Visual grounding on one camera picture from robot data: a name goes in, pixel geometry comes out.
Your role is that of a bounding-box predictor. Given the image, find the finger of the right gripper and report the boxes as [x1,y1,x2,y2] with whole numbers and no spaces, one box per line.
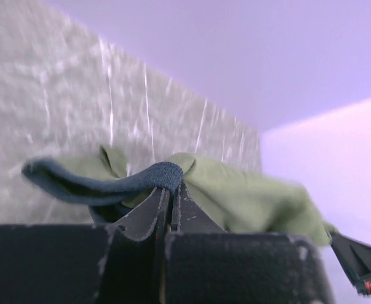
[330,232,371,296]

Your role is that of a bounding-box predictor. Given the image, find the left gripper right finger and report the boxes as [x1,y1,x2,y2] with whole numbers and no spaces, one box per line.
[170,182,225,233]

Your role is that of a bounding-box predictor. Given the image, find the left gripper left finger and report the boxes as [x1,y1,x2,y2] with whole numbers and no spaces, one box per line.
[109,187,170,243]

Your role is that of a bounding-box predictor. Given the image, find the green graphic tank top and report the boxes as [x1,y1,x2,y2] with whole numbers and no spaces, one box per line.
[22,146,336,246]

